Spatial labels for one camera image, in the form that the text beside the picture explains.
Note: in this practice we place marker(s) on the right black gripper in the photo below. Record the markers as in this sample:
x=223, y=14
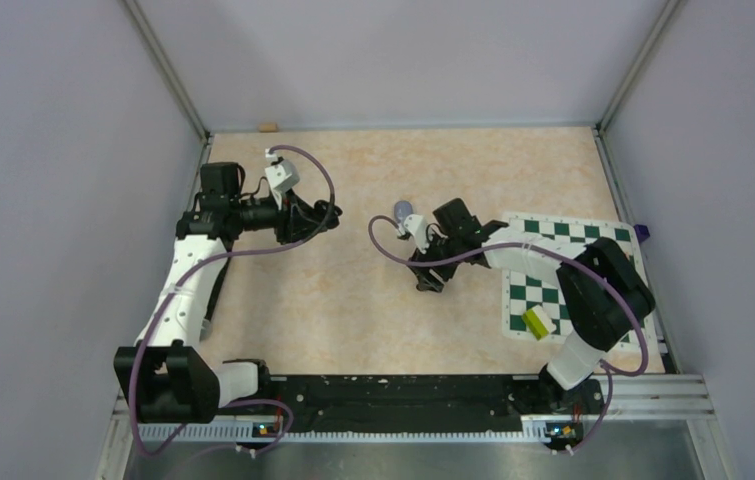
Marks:
x=428, y=281

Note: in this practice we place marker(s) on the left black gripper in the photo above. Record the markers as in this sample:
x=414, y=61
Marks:
x=297, y=220

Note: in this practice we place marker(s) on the purple grey earbud charging case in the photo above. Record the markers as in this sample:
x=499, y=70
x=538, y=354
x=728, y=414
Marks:
x=401, y=210

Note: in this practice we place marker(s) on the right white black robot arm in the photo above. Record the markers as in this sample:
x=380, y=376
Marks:
x=605, y=296

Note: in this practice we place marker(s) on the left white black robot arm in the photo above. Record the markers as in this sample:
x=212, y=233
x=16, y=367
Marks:
x=163, y=376

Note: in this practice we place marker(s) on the green white chessboard mat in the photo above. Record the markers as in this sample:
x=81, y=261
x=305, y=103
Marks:
x=522, y=292

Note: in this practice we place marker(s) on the lime green white brick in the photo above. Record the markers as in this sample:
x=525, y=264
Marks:
x=538, y=323

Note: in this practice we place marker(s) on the purple object beside table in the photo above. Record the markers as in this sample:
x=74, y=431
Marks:
x=642, y=233

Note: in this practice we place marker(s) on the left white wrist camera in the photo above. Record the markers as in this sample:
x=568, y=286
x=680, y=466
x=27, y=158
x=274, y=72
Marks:
x=282, y=176

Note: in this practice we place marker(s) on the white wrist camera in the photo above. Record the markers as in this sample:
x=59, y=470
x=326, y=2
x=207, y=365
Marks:
x=282, y=176
x=415, y=227

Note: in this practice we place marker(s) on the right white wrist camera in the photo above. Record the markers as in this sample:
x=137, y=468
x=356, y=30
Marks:
x=415, y=227

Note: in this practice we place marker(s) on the small wooden block at wall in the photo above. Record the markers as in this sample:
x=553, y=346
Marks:
x=269, y=127

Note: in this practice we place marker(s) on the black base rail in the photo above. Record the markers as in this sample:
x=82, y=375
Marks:
x=410, y=404

